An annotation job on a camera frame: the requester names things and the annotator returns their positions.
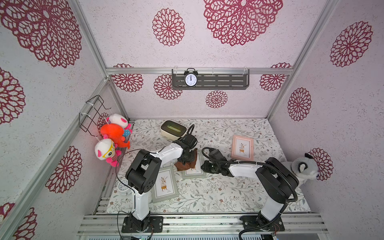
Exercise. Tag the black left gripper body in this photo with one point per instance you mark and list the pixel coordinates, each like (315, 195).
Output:
(189, 158)

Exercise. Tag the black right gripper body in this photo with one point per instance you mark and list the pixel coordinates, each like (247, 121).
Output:
(208, 167)

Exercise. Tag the green picture frame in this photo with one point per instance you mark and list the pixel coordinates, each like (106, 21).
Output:
(165, 187)
(196, 172)

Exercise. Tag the brown cloth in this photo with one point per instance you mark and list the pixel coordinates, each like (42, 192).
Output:
(189, 165)

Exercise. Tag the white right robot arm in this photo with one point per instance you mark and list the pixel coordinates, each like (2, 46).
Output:
(279, 183)

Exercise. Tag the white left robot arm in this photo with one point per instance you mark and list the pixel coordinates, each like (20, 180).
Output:
(145, 168)

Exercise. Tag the cream tissue box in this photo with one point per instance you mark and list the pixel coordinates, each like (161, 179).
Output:
(172, 130)

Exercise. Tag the black alarm clock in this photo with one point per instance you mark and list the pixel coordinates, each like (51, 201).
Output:
(191, 77)

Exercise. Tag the white pink plush toy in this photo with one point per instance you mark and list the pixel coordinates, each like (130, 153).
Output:
(119, 120)

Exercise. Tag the orange plush toy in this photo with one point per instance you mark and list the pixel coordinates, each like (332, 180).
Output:
(115, 133)

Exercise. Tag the white alarm clock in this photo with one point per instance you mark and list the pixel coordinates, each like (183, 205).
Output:
(123, 187)

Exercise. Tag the white plush with glasses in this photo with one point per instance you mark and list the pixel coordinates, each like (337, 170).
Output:
(105, 150)

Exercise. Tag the grey husky plush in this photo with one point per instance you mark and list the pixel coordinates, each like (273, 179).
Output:
(304, 168)

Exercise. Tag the pink picture frame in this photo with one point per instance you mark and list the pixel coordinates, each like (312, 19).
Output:
(242, 148)

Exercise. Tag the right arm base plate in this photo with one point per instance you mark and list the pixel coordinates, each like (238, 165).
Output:
(264, 225)

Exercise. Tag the grey wall shelf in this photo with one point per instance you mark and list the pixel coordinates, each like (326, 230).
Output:
(213, 81)

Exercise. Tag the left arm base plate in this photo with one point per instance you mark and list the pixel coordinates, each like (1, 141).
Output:
(150, 224)

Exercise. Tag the black wire basket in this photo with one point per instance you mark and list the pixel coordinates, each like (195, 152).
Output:
(92, 120)

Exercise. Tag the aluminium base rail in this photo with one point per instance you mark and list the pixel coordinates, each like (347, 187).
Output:
(293, 226)

